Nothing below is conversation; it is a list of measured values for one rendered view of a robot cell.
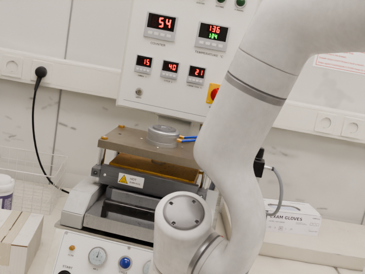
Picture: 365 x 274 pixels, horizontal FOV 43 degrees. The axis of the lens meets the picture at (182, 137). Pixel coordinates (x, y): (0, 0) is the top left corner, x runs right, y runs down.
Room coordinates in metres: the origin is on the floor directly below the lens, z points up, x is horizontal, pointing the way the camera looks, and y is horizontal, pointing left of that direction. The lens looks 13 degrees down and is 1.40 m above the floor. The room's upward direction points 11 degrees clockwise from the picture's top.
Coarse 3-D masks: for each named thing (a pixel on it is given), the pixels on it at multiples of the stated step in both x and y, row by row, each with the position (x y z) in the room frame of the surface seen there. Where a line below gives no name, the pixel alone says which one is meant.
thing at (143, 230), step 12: (120, 192) 1.00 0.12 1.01; (96, 204) 0.99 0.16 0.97; (144, 204) 0.99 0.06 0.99; (156, 204) 0.99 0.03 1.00; (84, 216) 0.93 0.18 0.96; (96, 216) 0.93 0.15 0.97; (108, 216) 0.94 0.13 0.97; (120, 216) 0.95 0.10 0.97; (96, 228) 0.93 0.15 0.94; (108, 228) 0.93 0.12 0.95; (120, 228) 0.92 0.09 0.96; (132, 228) 0.92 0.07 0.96; (144, 228) 0.92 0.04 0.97; (144, 240) 0.92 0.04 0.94
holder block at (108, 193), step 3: (108, 186) 1.05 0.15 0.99; (111, 186) 1.06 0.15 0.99; (108, 189) 1.04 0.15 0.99; (111, 189) 1.04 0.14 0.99; (117, 189) 1.05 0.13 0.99; (120, 189) 1.05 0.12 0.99; (123, 189) 1.05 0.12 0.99; (108, 192) 1.04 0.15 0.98; (111, 192) 1.04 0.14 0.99; (132, 192) 1.04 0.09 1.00; (135, 192) 1.05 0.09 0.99; (105, 195) 1.04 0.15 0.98; (108, 195) 1.04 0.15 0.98; (144, 195) 1.04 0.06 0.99; (147, 195) 1.04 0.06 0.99; (159, 198) 1.04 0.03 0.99
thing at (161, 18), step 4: (152, 16) 1.25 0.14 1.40; (156, 16) 1.25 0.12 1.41; (160, 16) 1.25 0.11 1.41; (152, 20) 1.25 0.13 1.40; (156, 20) 1.25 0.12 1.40; (160, 20) 1.25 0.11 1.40; (164, 20) 1.24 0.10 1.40; (168, 20) 1.24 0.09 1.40; (152, 24) 1.25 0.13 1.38; (156, 24) 1.25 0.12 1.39; (160, 24) 1.25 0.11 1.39; (164, 24) 1.24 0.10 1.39; (168, 24) 1.24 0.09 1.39; (164, 28) 1.24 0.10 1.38; (168, 28) 1.24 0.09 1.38
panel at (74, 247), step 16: (64, 240) 0.92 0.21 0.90; (80, 240) 0.92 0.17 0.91; (96, 240) 0.92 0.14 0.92; (64, 256) 0.91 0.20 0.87; (80, 256) 0.91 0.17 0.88; (112, 256) 0.91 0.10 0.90; (128, 256) 0.91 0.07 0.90; (144, 256) 0.91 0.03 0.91; (80, 272) 0.89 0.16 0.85; (96, 272) 0.89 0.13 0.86; (112, 272) 0.89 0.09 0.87; (128, 272) 0.89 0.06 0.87
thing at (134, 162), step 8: (112, 160) 1.06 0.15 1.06; (120, 160) 1.07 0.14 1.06; (128, 160) 1.08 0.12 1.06; (136, 160) 1.10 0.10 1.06; (144, 160) 1.11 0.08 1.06; (152, 160) 1.11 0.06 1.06; (128, 168) 1.04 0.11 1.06; (136, 168) 1.04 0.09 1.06; (144, 168) 1.05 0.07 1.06; (152, 168) 1.06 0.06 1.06; (160, 168) 1.07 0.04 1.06; (168, 168) 1.08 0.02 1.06; (176, 168) 1.10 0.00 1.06; (184, 168) 1.11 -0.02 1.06; (192, 168) 1.12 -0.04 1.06; (168, 176) 1.03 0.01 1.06; (176, 176) 1.03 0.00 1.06; (184, 176) 1.04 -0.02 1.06; (192, 176) 1.06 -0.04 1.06
